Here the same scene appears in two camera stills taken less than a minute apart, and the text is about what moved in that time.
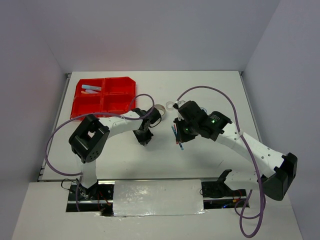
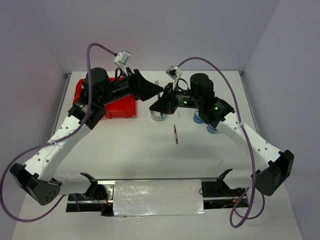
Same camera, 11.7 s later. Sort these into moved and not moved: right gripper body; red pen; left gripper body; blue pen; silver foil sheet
Moved: blue pen; right gripper body; left gripper body
Not moved: red pen; silver foil sheet
